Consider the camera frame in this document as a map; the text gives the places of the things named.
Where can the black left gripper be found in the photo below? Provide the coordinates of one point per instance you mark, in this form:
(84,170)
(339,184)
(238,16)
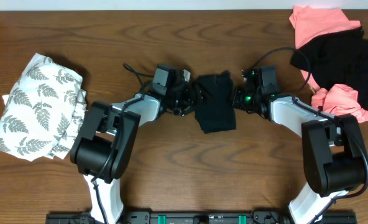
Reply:
(189,102)

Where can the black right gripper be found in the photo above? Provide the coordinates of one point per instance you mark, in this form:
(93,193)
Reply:
(238,91)

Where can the black garment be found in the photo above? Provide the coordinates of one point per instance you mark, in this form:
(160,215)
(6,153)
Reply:
(213,109)
(337,58)

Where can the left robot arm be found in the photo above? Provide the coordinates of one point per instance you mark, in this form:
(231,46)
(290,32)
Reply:
(103,146)

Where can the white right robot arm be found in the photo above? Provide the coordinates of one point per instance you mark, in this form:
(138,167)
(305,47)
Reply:
(335,160)

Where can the coral pink garment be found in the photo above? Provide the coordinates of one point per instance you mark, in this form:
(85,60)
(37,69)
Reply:
(309,23)

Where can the black garment in pile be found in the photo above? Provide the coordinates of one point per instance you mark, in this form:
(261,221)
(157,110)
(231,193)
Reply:
(337,58)

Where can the white fern-print drawstring bag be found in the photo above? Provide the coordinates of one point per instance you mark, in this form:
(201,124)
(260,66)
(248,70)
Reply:
(43,112)

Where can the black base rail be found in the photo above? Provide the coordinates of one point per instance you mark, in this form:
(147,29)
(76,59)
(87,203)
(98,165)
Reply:
(254,217)

